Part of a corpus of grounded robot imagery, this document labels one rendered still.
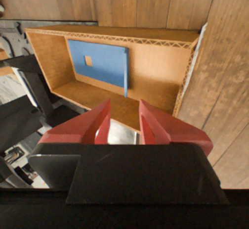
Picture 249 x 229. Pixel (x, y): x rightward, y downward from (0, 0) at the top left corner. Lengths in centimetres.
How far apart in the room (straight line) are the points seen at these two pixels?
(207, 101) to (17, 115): 61
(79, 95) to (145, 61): 15
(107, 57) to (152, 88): 9
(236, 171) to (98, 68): 29
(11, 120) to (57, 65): 38
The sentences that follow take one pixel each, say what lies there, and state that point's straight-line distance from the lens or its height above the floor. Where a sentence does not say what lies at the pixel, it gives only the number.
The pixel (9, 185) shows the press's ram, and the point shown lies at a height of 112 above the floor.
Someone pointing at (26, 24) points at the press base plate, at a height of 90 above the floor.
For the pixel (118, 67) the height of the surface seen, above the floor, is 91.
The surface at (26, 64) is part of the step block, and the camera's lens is 38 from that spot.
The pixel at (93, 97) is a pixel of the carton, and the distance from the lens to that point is 25.
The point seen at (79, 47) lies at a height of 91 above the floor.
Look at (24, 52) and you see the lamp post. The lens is 51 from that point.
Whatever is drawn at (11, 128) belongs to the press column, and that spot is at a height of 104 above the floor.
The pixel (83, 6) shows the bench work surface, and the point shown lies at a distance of 26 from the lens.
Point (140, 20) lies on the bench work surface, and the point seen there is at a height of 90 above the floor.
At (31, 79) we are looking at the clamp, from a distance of 39.
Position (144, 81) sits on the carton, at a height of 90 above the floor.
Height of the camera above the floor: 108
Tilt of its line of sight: 42 degrees down
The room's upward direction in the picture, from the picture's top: 133 degrees counter-clockwise
